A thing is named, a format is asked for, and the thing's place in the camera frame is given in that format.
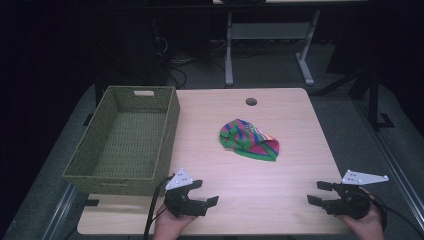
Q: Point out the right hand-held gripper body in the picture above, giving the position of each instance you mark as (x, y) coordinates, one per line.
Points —
(351, 203)

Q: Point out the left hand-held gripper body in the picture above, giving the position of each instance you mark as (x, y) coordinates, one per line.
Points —
(181, 206)

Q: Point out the colourful striped cloth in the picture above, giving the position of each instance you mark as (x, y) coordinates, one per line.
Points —
(248, 141)

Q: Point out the green woven basket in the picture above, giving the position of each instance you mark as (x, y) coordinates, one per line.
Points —
(130, 143)

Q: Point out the person's left hand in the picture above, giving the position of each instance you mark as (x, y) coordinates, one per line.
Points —
(166, 226)

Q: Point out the person's right hand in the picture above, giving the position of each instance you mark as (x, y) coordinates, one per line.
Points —
(370, 228)

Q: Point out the black metal stand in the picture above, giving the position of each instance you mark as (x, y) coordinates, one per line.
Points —
(373, 100)

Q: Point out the metal floor rail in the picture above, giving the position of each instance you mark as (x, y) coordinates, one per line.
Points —
(390, 156)
(58, 213)

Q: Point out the grey metal table frame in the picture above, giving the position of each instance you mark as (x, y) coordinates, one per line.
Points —
(266, 31)

